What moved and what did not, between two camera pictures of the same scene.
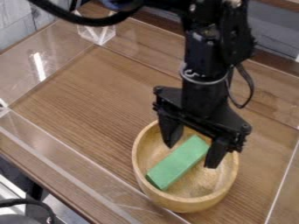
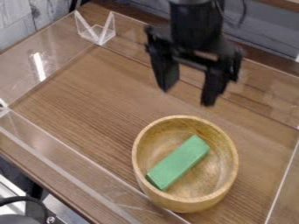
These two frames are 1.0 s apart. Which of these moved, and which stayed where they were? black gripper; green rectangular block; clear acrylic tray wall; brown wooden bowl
Moved: black gripper
Stayed: green rectangular block; brown wooden bowl; clear acrylic tray wall
